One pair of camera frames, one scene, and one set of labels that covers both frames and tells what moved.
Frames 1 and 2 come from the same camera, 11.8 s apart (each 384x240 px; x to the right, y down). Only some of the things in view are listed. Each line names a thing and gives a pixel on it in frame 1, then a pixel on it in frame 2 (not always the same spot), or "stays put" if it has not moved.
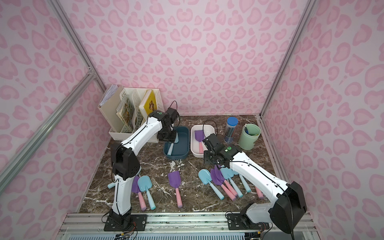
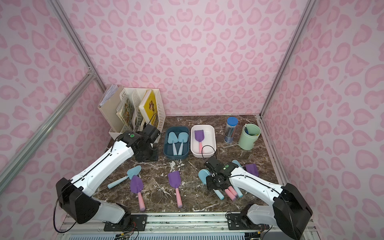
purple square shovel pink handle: [199, 136] stays put
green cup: [249, 136] stays put
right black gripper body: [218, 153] to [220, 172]
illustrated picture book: [126, 114] stays put
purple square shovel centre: [174, 178] stays put
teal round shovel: [206, 177] stays put
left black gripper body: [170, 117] to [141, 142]
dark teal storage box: [179, 149] stays put
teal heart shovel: [176, 141] to [183, 137]
